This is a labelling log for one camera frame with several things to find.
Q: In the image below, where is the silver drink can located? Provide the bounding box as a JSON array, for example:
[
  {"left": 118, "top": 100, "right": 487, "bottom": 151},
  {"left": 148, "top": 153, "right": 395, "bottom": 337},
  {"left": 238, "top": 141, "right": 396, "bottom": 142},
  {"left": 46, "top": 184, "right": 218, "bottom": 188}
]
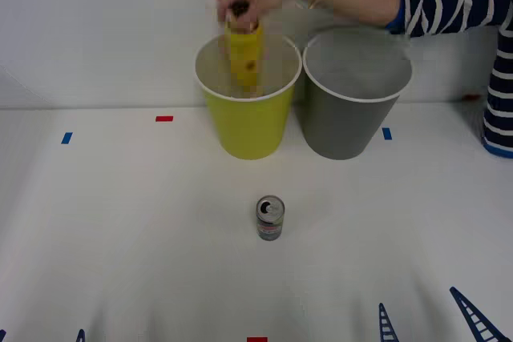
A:
[{"left": 256, "top": 195, "right": 286, "bottom": 242}]

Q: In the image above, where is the yellow bottle with black cap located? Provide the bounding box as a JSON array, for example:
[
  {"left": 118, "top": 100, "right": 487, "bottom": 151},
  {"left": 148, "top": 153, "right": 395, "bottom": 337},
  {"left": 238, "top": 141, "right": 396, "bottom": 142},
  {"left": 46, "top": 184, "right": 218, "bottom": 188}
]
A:
[{"left": 222, "top": 0, "right": 266, "bottom": 99}]

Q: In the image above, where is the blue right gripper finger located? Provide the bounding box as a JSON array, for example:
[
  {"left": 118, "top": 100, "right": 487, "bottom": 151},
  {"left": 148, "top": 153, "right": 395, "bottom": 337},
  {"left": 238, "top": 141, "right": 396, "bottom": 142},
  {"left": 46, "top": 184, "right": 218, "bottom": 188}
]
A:
[
  {"left": 378, "top": 302, "right": 400, "bottom": 342},
  {"left": 449, "top": 286, "right": 512, "bottom": 342}
]

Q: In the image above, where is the person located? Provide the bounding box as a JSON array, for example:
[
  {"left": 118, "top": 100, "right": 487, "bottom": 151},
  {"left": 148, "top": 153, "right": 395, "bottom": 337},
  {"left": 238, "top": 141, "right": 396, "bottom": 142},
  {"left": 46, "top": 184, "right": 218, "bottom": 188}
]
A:
[{"left": 480, "top": 23, "right": 513, "bottom": 159}]

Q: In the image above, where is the grey plastic bin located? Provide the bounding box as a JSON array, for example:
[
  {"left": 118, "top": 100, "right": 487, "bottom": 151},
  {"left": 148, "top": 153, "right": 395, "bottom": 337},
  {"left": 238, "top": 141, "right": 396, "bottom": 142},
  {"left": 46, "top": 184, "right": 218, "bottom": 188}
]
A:
[{"left": 302, "top": 27, "right": 414, "bottom": 161}]

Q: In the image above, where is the yellow-green plastic bin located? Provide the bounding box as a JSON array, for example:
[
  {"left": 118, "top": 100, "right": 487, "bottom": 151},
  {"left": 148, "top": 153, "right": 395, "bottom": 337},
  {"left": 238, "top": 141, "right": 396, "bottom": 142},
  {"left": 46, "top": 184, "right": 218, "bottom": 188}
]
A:
[{"left": 194, "top": 32, "right": 303, "bottom": 160}]

